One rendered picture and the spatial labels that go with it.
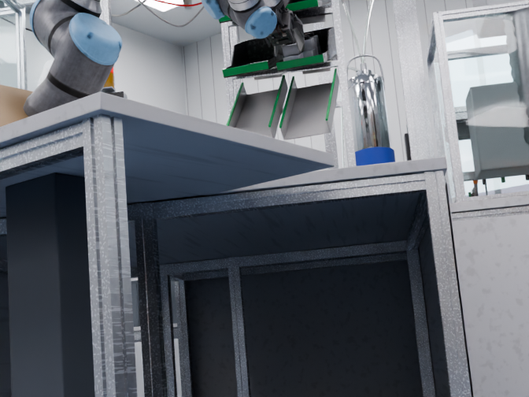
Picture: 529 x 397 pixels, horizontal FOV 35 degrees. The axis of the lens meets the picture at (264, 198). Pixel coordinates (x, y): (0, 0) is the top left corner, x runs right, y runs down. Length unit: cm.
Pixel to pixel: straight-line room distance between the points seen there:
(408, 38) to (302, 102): 122
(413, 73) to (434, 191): 150
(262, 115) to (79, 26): 74
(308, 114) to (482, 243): 77
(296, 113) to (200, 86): 443
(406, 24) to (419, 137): 48
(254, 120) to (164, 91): 435
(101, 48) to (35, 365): 65
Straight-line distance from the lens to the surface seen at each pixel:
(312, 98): 240
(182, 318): 381
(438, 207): 205
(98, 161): 135
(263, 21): 197
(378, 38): 591
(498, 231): 278
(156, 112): 143
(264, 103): 242
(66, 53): 181
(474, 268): 276
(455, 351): 202
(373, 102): 312
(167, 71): 676
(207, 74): 673
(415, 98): 347
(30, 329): 178
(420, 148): 342
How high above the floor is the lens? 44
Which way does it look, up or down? 10 degrees up
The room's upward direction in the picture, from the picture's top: 5 degrees counter-clockwise
